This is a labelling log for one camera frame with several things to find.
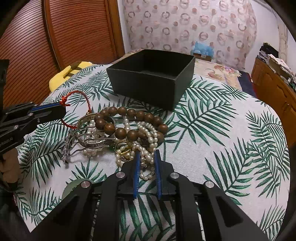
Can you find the blue bag on cardboard box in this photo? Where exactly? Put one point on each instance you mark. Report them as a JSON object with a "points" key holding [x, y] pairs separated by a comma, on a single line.
{"points": [[202, 51]]}

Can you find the black jewelry box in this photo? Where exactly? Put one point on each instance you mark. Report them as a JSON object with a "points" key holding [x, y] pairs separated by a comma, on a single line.
{"points": [[156, 77]]}

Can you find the cream side curtain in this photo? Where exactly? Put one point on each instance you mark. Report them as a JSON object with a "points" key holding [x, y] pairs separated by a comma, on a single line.
{"points": [[283, 39]]}

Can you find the yellow plush toy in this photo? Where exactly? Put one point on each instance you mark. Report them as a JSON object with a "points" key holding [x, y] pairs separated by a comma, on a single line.
{"points": [[66, 73]]}

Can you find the palm leaf tablecloth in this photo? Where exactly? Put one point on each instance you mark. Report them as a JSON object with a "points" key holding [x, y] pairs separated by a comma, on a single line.
{"points": [[216, 133]]}

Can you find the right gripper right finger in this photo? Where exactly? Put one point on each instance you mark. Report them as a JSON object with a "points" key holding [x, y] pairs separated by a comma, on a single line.
{"points": [[166, 185]]}

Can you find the wooden sideboard cabinet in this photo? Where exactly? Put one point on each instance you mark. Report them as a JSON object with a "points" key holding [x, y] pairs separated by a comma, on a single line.
{"points": [[271, 89]]}

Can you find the green jade bangle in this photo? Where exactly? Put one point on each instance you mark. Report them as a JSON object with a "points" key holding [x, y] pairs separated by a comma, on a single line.
{"points": [[72, 185]]}

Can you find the stack of folded clothes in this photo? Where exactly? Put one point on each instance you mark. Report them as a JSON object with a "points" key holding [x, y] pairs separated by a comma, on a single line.
{"points": [[269, 55]]}

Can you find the silver crystal hair clip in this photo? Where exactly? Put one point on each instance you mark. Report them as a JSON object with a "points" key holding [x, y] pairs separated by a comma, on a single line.
{"points": [[71, 146]]}

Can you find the circle pattern curtain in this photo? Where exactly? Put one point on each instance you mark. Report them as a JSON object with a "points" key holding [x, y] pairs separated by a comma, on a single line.
{"points": [[227, 28]]}

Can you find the brown louvered wardrobe door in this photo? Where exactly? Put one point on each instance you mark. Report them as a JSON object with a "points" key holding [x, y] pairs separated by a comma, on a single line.
{"points": [[41, 38]]}

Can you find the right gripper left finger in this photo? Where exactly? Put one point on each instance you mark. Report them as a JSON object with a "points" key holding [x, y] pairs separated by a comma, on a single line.
{"points": [[129, 187]]}

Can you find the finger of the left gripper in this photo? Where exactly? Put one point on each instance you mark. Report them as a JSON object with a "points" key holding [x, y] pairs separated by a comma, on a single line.
{"points": [[48, 117], [55, 107]]}

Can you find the gold ring jewelry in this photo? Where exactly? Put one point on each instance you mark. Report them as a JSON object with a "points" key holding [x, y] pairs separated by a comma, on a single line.
{"points": [[123, 149]]}

